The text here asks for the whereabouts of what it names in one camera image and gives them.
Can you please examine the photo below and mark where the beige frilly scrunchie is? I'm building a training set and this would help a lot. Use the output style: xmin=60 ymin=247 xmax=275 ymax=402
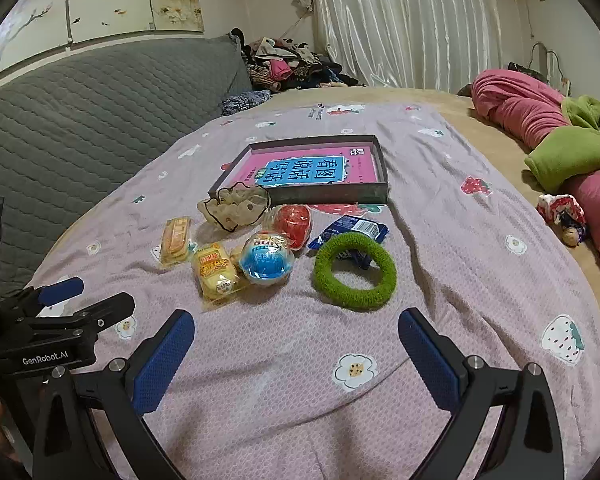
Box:
xmin=196 ymin=183 xmax=272 ymax=233

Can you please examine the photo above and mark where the blue and white egg toy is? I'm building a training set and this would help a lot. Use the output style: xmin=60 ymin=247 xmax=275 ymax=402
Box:
xmin=239 ymin=231 xmax=297 ymax=288

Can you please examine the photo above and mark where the blue patterned cloth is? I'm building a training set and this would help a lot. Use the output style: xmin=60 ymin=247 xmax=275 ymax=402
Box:
xmin=220 ymin=89 xmax=272 ymax=116

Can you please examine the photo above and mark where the green fuzzy hair ring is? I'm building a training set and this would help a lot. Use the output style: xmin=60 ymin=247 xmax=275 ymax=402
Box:
xmin=313 ymin=232 xmax=397 ymax=311

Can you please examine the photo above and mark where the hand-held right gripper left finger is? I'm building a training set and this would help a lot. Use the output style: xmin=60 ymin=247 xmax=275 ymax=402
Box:
xmin=32 ymin=309 xmax=196 ymax=480

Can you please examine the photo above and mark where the red capsule toy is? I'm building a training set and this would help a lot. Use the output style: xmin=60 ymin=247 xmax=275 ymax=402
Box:
xmin=265 ymin=203 xmax=313 ymax=251

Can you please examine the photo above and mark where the blue snack packet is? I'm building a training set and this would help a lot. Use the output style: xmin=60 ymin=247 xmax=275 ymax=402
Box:
xmin=307 ymin=215 xmax=390 ymax=267

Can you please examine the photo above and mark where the purple strawberry printed blanket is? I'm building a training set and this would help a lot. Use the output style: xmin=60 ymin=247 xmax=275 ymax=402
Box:
xmin=22 ymin=101 xmax=600 ymax=480

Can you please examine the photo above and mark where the grey quilted headboard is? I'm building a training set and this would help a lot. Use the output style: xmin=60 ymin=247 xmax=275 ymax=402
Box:
xmin=0 ymin=34 xmax=253 ymax=301

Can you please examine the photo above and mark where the orange cracker packet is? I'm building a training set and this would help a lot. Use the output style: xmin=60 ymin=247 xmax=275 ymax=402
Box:
xmin=158 ymin=216 xmax=196 ymax=267

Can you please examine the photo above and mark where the grey shallow box tray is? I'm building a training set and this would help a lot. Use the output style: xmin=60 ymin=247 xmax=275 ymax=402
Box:
xmin=208 ymin=134 xmax=391 ymax=206

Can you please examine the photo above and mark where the green fleece blanket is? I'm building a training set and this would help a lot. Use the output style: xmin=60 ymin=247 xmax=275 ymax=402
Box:
xmin=524 ymin=95 xmax=600 ymax=193

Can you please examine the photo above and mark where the yellow bread packet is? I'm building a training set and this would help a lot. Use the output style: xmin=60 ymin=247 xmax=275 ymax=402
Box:
xmin=192 ymin=241 xmax=246 ymax=303

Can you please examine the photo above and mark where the red and white cloth doll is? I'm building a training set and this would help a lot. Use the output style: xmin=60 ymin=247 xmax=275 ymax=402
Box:
xmin=536 ymin=193 xmax=588 ymax=248

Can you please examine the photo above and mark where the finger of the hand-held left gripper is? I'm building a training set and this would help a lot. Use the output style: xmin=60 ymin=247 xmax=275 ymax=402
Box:
xmin=35 ymin=291 xmax=136 ymax=333
xmin=2 ymin=276 xmax=85 ymax=318

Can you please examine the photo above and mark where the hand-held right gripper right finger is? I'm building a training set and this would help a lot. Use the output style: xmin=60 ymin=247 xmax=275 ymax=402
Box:
xmin=397 ymin=307 xmax=566 ymax=480

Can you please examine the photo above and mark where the white wall cable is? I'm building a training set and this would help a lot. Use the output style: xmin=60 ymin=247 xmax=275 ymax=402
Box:
xmin=530 ymin=42 xmax=573 ymax=96

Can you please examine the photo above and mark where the pink quilt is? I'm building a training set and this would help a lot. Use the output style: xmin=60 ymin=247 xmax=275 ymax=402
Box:
xmin=470 ymin=69 xmax=600 ymax=291

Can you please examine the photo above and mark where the pile of clothes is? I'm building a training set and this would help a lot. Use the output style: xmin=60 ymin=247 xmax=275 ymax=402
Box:
xmin=230 ymin=27 xmax=366 ymax=93

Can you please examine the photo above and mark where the white sheer curtain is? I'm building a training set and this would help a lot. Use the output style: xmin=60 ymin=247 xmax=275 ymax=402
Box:
xmin=307 ymin=0 xmax=506 ymax=92

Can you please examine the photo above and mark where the dark bundle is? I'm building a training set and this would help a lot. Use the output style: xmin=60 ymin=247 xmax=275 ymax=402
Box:
xmin=507 ymin=62 xmax=546 ymax=79

